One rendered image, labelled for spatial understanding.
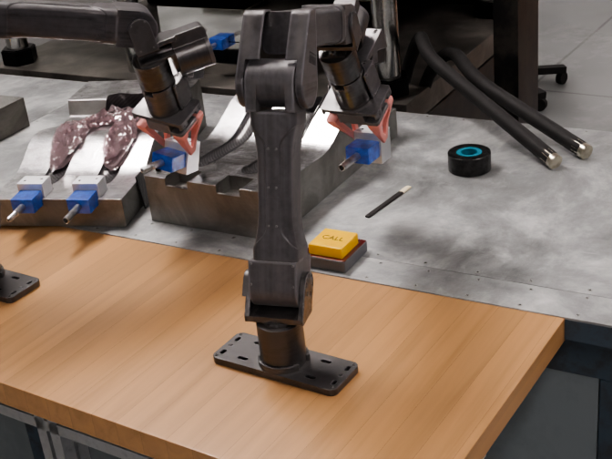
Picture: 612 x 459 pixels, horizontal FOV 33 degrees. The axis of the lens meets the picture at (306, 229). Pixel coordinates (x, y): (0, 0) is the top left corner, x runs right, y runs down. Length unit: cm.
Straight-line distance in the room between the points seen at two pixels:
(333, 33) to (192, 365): 51
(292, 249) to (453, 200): 57
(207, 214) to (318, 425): 61
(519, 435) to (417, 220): 39
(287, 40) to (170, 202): 60
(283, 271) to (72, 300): 46
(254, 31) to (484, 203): 65
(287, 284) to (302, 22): 33
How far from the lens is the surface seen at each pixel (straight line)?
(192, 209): 182
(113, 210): 188
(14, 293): 172
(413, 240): 171
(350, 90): 162
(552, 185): 189
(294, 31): 132
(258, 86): 131
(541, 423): 168
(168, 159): 176
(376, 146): 171
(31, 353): 156
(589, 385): 161
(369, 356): 142
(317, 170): 184
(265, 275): 135
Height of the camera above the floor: 158
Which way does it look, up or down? 26 degrees down
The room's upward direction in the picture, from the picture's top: 6 degrees counter-clockwise
